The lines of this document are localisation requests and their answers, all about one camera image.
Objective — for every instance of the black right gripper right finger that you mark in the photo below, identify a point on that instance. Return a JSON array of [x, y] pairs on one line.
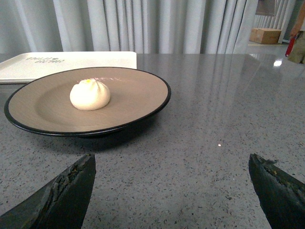
[[281, 196]]

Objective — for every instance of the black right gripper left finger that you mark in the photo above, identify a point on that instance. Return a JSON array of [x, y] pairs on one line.
[[60, 204]]

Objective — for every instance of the brown plate with black rim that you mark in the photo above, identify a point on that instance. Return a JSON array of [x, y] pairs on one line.
[[43, 106]]

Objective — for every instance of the white steamed bun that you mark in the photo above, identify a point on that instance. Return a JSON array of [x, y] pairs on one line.
[[89, 95]]

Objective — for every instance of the white bear print tray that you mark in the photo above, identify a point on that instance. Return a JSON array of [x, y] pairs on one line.
[[30, 66]]

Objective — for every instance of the person in khaki shorts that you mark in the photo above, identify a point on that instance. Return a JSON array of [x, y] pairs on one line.
[[297, 54]]

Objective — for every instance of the cardboard box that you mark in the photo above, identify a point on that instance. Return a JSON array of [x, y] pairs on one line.
[[265, 35]]

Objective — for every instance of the grey curtain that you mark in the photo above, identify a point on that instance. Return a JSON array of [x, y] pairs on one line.
[[141, 26]]

